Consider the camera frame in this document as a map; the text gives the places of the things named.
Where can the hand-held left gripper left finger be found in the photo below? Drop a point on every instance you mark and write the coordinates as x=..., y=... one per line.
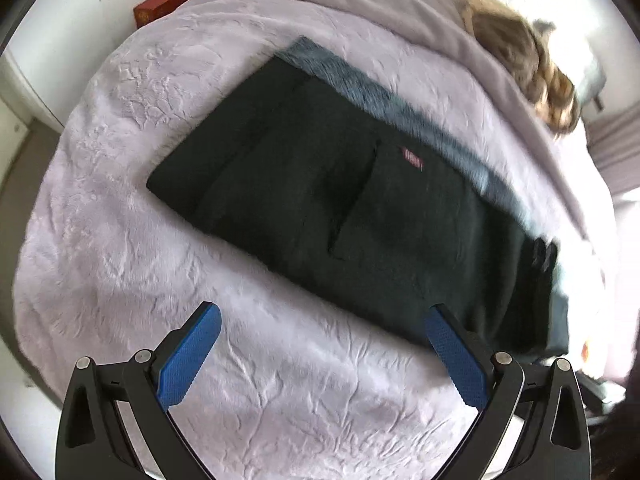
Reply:
x=187, y=355

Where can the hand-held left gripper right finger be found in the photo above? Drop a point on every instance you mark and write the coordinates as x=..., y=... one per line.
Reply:
x=460, y=360

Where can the black pants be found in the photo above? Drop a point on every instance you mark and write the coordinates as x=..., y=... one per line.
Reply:
x=300, y=185

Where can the lilac embossed bedspread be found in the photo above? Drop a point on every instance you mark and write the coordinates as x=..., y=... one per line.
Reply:
x=150, y=285

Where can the orange item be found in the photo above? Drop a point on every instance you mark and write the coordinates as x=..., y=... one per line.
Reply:
x=586, y=352

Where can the lilac curtain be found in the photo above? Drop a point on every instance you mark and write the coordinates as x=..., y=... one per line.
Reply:
x=620, y=150

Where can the blue floral bed runner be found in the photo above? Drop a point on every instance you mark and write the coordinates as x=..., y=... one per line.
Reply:
x=350, y=80

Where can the brown fluffy garment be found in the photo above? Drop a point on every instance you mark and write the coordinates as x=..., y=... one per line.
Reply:
x=500, y=40

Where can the white glossy wardrobe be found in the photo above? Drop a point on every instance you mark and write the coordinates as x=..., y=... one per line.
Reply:
x=60, y=35

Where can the red box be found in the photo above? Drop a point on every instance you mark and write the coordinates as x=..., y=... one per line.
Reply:
x=167, y=0

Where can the lilac smooth duvet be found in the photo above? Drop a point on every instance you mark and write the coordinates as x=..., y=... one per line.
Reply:
x=375, y=0

